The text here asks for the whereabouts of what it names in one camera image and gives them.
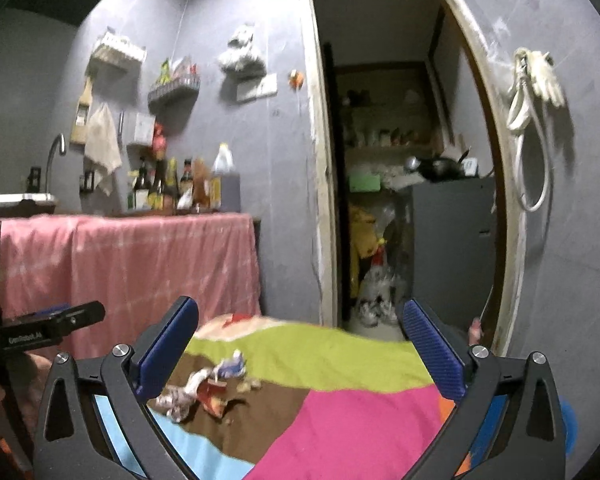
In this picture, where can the person's left hand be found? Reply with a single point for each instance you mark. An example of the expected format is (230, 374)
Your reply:
(27, 374)

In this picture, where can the white printed wrapper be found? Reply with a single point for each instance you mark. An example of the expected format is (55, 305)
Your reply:
(176, 401)

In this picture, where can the white wall rack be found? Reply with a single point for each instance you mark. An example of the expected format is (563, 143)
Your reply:
(117, 50)

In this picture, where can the green box on shelf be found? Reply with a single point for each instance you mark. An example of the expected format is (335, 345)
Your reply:
(364, 183)

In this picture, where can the yellow bag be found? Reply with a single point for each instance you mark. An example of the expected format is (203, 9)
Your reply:
(364, 242)

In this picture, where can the pink checked cloth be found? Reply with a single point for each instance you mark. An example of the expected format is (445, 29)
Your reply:
(136, 267)

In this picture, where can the chrome faucet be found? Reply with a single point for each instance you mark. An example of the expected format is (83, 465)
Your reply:
(57, 148)

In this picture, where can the colourful striped blanket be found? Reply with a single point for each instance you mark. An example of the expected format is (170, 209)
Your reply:
(332, 406)

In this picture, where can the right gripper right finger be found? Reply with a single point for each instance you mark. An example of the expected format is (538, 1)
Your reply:
(444, 353)

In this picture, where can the wooden brush on wall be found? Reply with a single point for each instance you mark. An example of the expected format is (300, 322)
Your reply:
(83, 107)

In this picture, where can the blue plastic basin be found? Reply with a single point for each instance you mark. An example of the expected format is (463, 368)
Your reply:
(569, 418)

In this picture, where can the white sneakers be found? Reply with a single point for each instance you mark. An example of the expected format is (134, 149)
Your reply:
(373, 312)

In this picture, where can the dark sauce bottle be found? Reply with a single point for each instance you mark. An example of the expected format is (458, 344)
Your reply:
(141, 187)

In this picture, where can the wall wire shelf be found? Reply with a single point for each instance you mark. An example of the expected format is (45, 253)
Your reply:
(177, 80)

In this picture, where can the white rubber glove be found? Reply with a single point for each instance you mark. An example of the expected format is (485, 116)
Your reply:
(544, 82)

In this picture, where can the blue white crumpled wrapper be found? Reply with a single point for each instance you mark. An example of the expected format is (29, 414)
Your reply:
(233, 367)

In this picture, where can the hanging beige towel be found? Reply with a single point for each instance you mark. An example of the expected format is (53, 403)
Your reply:
(102, 148)

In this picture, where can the black wok on cabinet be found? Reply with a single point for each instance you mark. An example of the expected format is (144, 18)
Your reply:
(437, 169)

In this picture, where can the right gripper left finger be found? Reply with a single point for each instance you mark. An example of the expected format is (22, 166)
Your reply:
(160, 347)

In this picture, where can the dark grey cabinet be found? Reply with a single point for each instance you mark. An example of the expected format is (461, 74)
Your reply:
(454, 248)

